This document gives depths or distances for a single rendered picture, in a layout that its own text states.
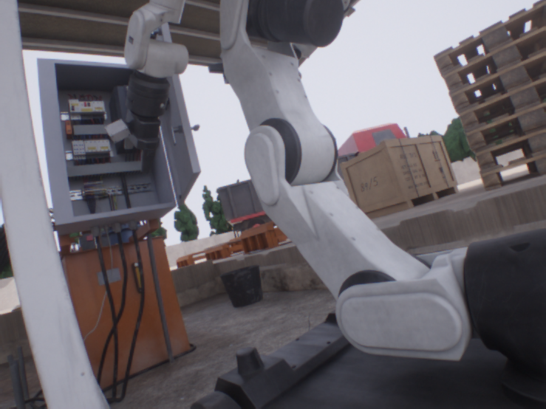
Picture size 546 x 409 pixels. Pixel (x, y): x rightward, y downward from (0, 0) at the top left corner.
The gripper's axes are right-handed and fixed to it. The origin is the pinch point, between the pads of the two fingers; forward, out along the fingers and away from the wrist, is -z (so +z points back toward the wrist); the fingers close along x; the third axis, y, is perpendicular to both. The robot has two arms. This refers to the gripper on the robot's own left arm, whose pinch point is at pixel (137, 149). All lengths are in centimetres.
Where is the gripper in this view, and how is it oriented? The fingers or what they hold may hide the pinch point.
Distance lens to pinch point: 79.7
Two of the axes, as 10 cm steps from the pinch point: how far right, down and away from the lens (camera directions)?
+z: 3.6, -7.8, -5.1
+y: -6.8, 1.5, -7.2
